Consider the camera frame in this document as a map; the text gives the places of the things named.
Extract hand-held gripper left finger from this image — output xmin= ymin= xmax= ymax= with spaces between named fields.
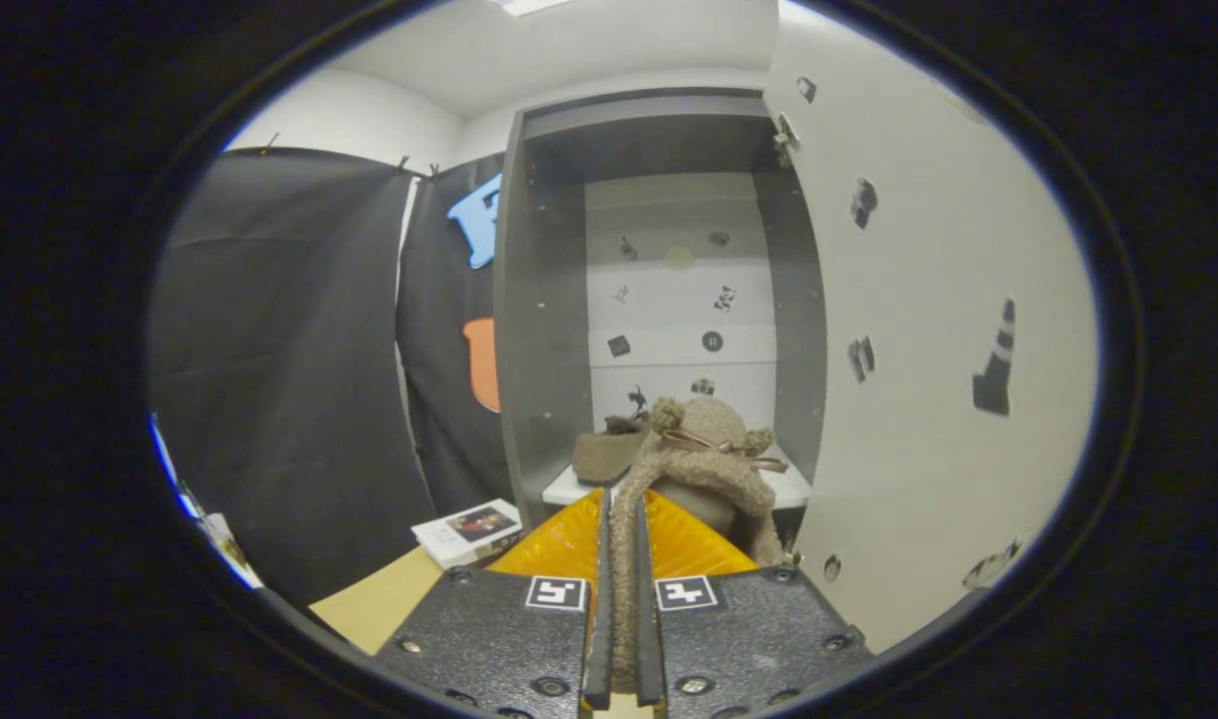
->
xmin=374 ymin=486 xmax=615 ymax=719

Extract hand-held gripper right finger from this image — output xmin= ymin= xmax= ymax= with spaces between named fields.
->
xmin=634 ymin=486 xmax=875 ymax=719

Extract dark grey shoe cabinet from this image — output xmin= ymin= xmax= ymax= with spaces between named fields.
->
xmin=492 ymin=87 xmax=830 ymax=540

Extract white booklet box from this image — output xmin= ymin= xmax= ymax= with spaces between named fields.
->
xmin=411 ymin=498 xmax=523 ymax=570

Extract white cluttered tray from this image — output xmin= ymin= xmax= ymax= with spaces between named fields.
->
xmin=200 ymin=511 xmax=266 ymax=590

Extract black backdrop cloth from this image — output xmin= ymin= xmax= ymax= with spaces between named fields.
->
xmin=148 ymin=148 xmax=505 ymax=608

